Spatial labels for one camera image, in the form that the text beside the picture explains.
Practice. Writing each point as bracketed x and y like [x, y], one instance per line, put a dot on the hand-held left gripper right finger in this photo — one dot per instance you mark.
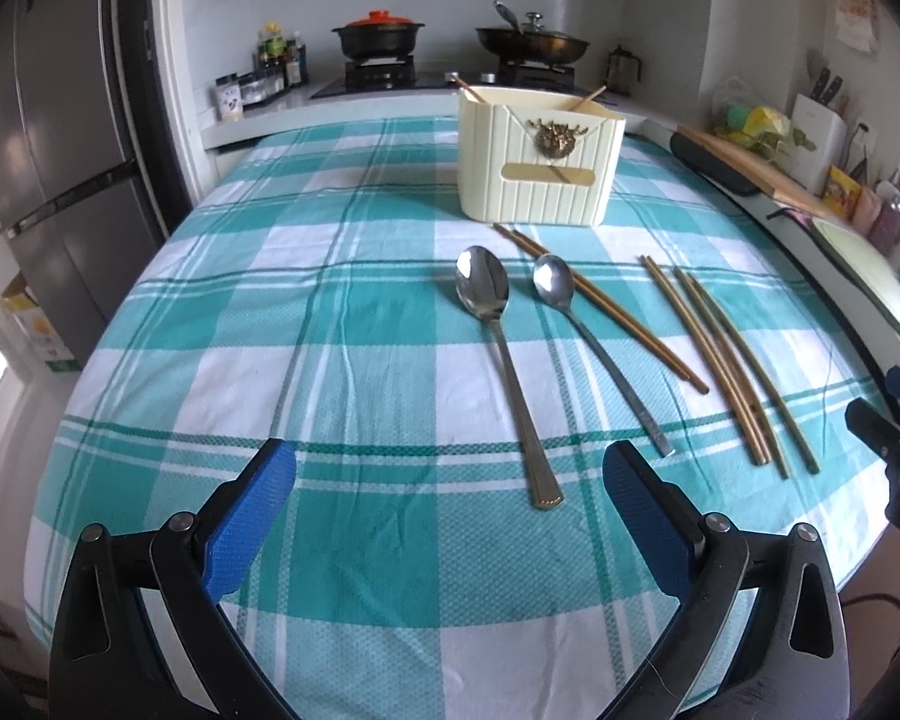
[645, 521]

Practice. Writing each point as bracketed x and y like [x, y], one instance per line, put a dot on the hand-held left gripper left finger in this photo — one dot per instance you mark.
[251, 517]

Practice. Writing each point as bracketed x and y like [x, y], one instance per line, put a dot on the light bamboo chopstick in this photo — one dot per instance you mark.
[778, 454]
[589, 97]
[756, 435]
[466, 88]
[746, 435]
[806, 448]

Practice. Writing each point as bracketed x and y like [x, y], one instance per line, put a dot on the brown wooden chopstick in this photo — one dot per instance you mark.
[607, 316]
[614, 310]

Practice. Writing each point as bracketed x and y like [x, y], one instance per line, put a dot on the small steel spoon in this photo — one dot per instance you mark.
[551, 281]

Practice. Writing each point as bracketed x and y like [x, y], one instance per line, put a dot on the large steel spoon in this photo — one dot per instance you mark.
[480, 281]

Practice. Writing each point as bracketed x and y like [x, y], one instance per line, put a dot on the cream ribbed utensil holder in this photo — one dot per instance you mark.
[525, 195]

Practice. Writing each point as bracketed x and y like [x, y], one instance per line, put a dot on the pale green tray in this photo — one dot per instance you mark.
[881, 277]

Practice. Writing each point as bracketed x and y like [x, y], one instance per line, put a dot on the pink cup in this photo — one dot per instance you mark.
[881, 225]

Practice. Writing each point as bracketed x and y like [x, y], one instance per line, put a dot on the yellow packet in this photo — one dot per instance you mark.
[840, 191]

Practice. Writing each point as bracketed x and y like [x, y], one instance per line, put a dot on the teal white checked tablecloth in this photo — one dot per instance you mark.
[345, 315]

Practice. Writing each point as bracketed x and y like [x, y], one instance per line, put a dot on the wooden cutting board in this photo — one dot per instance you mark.
[787, 191]

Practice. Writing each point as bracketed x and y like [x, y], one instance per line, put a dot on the white knife block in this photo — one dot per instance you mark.
[817, 139]

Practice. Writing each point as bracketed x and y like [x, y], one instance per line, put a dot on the cardboard box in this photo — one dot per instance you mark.
[41, 330]

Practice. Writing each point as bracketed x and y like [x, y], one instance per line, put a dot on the black tray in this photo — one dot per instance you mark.
[709, 161]

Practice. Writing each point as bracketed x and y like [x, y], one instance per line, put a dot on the yellow green plastic bag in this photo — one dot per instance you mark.
[754, 124]

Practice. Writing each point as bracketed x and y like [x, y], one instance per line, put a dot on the white labelled jar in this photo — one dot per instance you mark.
[229, 99]

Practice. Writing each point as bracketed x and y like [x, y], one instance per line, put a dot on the glass french press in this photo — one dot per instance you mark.
[624, 73]

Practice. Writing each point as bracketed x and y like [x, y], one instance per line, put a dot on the grey refrigerator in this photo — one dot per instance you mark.
[52, 127]

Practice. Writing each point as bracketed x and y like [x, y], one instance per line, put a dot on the dark sauce bottle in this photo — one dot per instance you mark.
[295, 64]

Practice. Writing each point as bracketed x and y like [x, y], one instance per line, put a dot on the black gas stove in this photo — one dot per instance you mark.
[420, 80]

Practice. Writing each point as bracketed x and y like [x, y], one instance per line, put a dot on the dark wok with glass lid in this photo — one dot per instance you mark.
[532, 46]

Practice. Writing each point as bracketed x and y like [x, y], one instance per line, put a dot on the black pot with orange lid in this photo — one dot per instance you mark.
[379, 37]

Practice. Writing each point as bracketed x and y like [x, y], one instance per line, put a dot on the metal ladle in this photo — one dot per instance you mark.
[506, 15]

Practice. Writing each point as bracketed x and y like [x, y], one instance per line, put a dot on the paper wall note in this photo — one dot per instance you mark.
[856, 11]

